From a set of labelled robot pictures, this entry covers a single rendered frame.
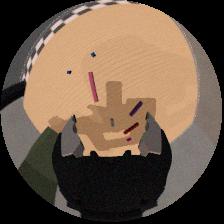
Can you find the dark red rod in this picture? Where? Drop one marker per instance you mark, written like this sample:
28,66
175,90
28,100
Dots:
131,128

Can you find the pink rod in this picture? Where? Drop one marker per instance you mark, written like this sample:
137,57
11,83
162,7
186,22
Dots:
93,86

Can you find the purple rod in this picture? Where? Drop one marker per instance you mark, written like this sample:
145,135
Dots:
136,108

